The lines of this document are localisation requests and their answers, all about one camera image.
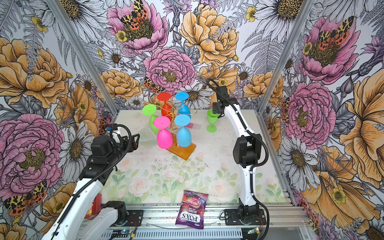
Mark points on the white red cardboard box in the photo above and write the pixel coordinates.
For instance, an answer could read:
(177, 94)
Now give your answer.
(95, 207)

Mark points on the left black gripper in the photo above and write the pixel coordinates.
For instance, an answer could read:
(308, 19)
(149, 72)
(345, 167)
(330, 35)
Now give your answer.
(127, 143)

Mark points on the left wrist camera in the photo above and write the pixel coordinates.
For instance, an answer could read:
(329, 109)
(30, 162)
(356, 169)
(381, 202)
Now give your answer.
(115, 132)

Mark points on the purple Fox's candy bag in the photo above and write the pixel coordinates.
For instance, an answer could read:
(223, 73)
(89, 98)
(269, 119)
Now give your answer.
(192, 210)

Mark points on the pink wine glass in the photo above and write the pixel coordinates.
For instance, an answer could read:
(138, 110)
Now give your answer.
(164, 136)

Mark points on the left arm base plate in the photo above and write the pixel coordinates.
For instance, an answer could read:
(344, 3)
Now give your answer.
(129, 218)

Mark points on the red wine glass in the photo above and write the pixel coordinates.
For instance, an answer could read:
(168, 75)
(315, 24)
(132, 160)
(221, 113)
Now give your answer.
(165, 106)

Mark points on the green circuit board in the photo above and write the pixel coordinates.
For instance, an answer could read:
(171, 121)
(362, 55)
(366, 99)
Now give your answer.
(124, 233)

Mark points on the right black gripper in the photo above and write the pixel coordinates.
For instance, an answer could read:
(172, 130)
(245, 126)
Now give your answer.
(214, 109)

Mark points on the gold wire glass rack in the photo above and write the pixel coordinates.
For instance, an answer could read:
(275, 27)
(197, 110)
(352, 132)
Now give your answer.
(171, 131)

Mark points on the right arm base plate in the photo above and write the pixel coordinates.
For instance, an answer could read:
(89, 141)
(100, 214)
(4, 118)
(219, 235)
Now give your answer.
(233, 217)

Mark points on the blue wine glass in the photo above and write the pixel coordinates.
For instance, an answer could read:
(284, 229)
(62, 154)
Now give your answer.
(184, 137)
(183, 109)

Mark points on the green wine glass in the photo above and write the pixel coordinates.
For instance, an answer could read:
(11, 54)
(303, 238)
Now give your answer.
(212, 119)
(150, 110)

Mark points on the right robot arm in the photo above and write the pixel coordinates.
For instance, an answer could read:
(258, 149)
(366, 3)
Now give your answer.
(249, 152)

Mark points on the clear surgical mask packet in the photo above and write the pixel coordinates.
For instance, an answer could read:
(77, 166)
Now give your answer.
(144, 135)

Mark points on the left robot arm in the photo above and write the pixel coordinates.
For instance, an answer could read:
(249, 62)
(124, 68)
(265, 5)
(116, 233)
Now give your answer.
(107, 151)

